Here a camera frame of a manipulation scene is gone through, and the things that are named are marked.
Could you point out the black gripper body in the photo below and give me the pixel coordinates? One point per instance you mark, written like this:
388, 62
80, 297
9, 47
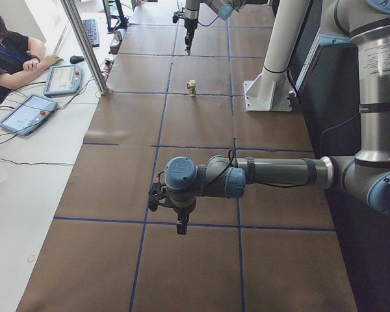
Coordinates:
182, 212
190, 25

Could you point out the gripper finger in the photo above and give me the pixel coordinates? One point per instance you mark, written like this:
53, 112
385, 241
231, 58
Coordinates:
188, 49

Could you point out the black monitor stand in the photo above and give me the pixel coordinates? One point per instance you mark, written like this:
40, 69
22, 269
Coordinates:
116, 19

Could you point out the black keyboard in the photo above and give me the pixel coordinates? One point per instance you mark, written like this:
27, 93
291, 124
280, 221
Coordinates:
90, 27

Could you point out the black computer mouse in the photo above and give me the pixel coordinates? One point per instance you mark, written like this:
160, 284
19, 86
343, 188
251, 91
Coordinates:
75, 59

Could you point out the blue teach pendant far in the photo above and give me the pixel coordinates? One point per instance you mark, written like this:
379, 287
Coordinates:
63, 80

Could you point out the blue teach pendant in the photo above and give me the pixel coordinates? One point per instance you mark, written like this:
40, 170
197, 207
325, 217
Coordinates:
63, 80
29, 115

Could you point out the blue teach pendant near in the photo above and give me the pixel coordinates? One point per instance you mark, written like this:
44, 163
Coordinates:
29, 115

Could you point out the seated person in black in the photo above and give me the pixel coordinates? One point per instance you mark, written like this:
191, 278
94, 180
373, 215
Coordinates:
22, 60

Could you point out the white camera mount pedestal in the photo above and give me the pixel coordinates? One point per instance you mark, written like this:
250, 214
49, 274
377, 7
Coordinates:
270, 89

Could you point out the aluminium frame post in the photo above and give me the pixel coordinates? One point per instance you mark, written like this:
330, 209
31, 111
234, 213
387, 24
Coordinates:
86, 47

